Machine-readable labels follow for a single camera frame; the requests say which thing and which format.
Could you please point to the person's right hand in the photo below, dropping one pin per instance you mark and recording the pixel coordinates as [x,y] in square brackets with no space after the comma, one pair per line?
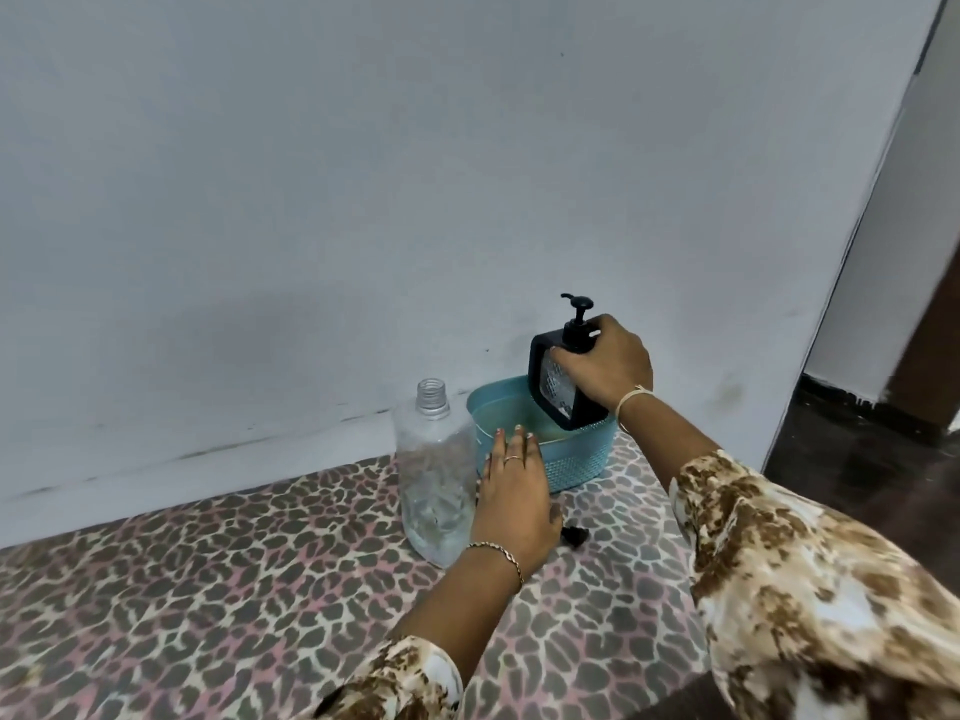
[615,363]

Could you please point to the person's left hand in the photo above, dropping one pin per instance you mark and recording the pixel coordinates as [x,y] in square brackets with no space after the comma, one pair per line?
[514,509]

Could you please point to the person's left middle finger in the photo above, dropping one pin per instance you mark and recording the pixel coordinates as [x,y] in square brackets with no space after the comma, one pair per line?
[517,446]

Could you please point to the person's right thumb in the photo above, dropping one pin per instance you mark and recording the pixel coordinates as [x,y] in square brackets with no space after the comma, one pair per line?
[570,359]

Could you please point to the person's left little finger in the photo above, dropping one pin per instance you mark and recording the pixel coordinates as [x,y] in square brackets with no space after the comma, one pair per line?
[488,466]

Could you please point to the black soap pump dispenser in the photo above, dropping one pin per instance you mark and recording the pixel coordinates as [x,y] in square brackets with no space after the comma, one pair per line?
[551,397]

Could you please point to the person's right forearm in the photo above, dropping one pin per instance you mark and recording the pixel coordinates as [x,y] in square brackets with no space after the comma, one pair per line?
[664,442]

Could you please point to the person's left forearm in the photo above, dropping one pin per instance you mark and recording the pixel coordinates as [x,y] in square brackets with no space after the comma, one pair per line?
[457,614]

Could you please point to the clear plastic bottle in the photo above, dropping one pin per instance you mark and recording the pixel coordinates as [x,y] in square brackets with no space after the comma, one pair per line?
[435,487]

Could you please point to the teal plastic basket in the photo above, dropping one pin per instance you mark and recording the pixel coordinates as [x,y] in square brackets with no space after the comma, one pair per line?
[577,461]

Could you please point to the cream wrist bangle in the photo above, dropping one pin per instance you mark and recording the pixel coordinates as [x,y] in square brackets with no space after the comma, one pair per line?
[627,399]

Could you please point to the black bottle cap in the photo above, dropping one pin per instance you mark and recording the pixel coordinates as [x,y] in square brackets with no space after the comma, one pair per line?
[573,535]

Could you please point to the leopard print tablecloth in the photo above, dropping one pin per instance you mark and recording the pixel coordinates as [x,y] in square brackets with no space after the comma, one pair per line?
[225,592]

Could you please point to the brown patterned white shirt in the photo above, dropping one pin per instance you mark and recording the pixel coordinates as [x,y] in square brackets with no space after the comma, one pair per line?
[795,592]

